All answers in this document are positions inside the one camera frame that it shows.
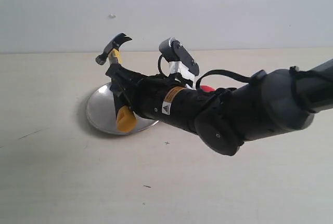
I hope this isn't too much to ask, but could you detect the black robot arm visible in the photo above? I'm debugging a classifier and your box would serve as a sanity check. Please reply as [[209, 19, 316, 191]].
[[106, 61, 332, 156]]

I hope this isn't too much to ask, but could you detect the red dome push button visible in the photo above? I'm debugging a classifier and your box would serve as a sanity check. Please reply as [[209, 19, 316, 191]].
[[199, 85, 215, 93]]

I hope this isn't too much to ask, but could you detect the black cable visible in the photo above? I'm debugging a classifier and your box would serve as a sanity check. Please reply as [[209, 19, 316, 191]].
[[157, 54, 250, 88]]

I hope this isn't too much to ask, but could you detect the black yellow claw hammer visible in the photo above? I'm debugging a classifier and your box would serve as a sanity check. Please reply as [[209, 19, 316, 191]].
[[95, 33, 137, 133]]

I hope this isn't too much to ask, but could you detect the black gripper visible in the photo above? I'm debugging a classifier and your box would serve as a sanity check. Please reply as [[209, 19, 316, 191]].
[[105, 63, 198, 130]]

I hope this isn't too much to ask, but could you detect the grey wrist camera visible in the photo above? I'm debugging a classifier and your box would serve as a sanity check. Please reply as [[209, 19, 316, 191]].
[[159, 37, 199, 89]]

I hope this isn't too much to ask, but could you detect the round metal plate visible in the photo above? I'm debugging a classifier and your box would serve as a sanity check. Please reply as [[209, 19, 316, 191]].
[[85, 82, 158, 136]]

